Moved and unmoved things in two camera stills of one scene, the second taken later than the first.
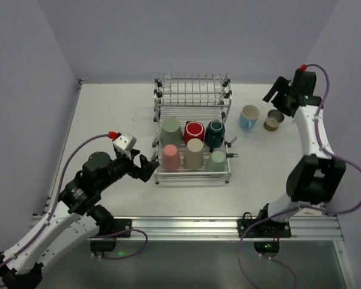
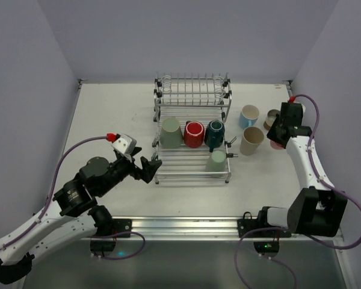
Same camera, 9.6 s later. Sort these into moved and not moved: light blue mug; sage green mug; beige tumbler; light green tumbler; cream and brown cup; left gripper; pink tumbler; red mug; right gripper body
Moved: pink tumbler; right gripper body; beige tumbler
Not moved: light green tumbler; red mug; light blue mug; sage green mug; cream and brown cup; left gripper
